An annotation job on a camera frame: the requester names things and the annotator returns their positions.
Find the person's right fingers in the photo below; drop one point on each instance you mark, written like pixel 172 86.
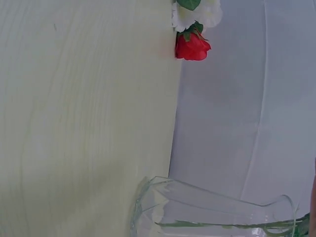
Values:
pixel 313 202

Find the clear glass vase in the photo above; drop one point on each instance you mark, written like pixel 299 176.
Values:
pixel 209 195

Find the green flower stem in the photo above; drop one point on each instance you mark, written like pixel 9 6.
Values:
pixel 192 224

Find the red artificial rose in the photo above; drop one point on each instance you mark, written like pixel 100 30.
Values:
pixel 192 48

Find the white artificial flower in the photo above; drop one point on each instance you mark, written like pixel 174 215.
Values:
pixel 209 14

